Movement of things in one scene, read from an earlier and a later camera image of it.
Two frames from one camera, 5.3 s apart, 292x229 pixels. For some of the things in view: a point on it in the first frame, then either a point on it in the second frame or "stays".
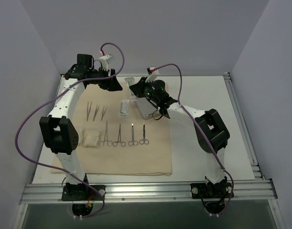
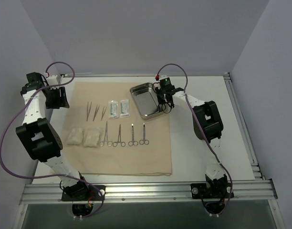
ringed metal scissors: (141, 141) stays
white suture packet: (130, 80) → (113, 109)
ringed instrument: (109, 142) stays
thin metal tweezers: (88, 113) stays
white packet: (124, 108) stays
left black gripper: (109, 78) → (57, 98)
